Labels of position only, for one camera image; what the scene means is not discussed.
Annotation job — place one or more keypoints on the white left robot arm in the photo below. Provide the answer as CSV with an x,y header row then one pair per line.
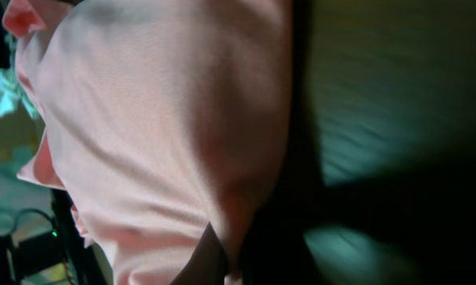
x,y
61,244

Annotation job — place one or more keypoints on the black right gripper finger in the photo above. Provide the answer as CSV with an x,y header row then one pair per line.
x,y
208,263

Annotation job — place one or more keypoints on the pink cloth garment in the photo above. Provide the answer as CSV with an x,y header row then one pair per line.
x,y
162,117

